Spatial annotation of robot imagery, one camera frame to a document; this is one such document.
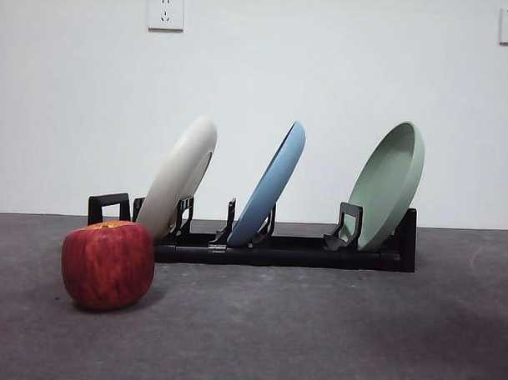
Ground red apple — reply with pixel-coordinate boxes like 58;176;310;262
58;217;157;314

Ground black plate rack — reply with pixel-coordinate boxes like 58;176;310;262
85;190;419;273

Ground blue round plate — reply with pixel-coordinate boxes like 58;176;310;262
226;117;307;250

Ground pale cream round plate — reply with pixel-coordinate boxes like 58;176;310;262
133;112;219;243

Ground green round plate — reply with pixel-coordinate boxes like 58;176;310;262
345;119;427;254

